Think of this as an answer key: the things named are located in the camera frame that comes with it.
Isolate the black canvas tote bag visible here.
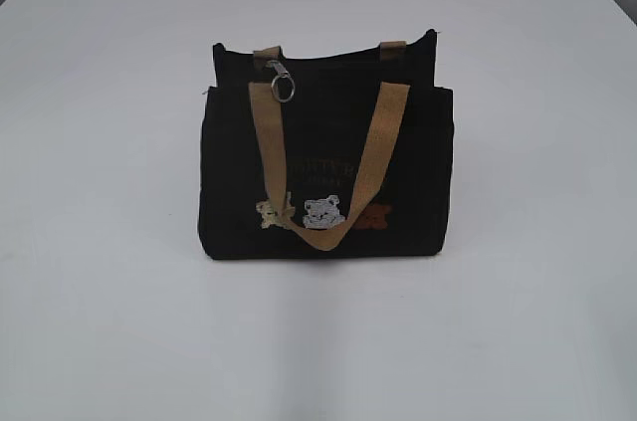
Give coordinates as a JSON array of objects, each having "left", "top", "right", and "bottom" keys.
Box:
[{"left": 198, "top": 30, "right": 454, "bottom": 260}]

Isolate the silver zipper pull ring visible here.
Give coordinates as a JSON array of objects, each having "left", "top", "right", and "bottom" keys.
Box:
[{"left": 269, "top": 60, "right": 298, "bottom": 105}]

